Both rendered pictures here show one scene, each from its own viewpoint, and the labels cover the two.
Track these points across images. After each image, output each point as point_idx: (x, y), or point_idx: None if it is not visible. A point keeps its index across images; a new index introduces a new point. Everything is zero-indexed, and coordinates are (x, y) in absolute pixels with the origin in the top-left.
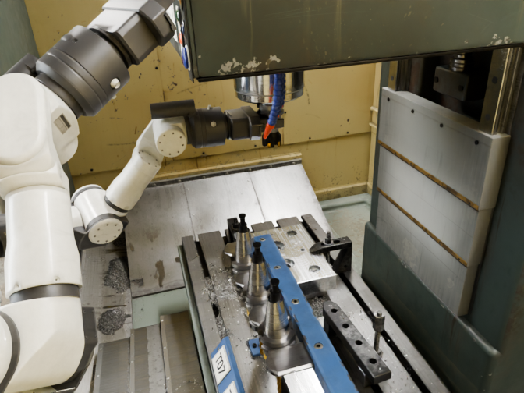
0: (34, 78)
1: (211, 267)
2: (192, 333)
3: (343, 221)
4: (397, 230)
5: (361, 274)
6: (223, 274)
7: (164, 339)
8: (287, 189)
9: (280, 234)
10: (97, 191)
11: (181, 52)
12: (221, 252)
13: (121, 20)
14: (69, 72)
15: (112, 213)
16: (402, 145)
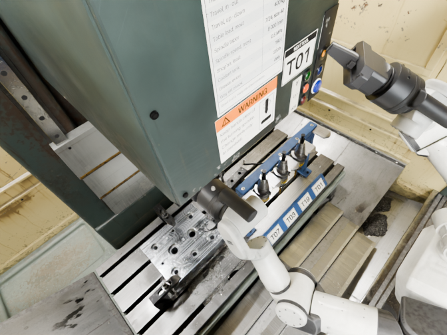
0: (430, 79)
1: (195, 305)
2: (232, 312)
3: (31, 296)
4: (132, 189)
5: (118, 248)
6: (199, 290)
7: (247, 328)
8: None
9: (158, 254)
10: (290, 295)
11: (283, 115)
12: (172, 311)
13: (378, 56)
14: None
15: (293, 272)
16: (106, 152)
